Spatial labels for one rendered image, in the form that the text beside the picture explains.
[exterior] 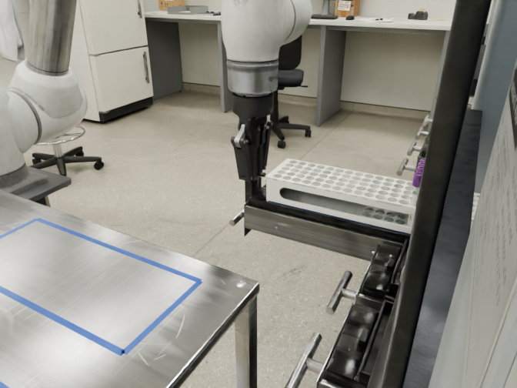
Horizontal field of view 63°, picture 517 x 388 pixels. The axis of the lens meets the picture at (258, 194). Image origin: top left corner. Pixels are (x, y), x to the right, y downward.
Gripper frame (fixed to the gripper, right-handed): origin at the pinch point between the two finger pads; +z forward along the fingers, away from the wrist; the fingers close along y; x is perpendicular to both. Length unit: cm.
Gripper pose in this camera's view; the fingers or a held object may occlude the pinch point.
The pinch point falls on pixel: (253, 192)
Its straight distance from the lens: 84.5
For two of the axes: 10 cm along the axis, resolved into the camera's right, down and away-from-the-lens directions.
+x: -8.9, -2.1, 4.0
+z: 0.0, 8.9, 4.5
